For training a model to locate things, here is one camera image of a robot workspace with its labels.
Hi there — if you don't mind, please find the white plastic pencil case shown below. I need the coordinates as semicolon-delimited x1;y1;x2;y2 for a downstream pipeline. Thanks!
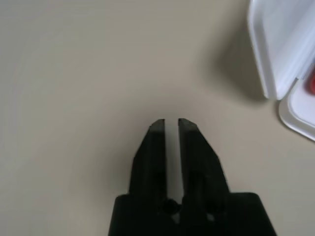
247;0;315;142

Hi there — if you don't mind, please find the red black marker pen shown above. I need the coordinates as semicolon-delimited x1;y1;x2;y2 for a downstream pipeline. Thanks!
304;73;315;95

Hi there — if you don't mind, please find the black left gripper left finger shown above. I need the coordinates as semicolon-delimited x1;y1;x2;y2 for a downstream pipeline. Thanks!
129;118;170;200

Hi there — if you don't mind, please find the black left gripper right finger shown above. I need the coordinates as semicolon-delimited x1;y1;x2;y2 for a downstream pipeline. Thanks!
177;118;231;212

